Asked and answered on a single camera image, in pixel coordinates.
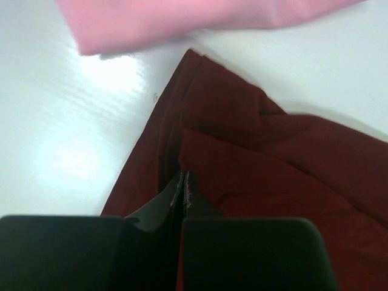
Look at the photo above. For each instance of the dark red t shirt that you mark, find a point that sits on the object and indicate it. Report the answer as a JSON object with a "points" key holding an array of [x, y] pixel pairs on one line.
{"points": [[251, 159]]}

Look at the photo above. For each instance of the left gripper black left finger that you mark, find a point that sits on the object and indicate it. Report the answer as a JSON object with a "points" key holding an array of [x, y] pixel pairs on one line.
{"points": [[137, 252]]}

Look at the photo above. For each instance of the pink folded t shirt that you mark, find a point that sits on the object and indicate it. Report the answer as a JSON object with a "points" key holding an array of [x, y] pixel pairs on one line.
{"points": [[105, 27]]}

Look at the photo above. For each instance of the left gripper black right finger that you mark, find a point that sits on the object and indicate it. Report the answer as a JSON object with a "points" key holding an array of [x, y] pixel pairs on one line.
{"points": [[219, 253]]}

